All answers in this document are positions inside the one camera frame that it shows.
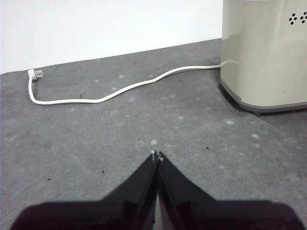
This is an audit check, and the silver beige toaster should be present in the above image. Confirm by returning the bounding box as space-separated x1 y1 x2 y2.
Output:
219 0 307 117

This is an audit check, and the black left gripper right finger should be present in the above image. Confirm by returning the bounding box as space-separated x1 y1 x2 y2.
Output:
157 150 306 230

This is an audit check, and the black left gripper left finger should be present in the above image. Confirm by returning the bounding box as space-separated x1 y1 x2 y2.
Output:
11 150 159 230

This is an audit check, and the white power cable with plug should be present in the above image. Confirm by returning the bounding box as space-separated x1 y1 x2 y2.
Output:
27 64 223 105

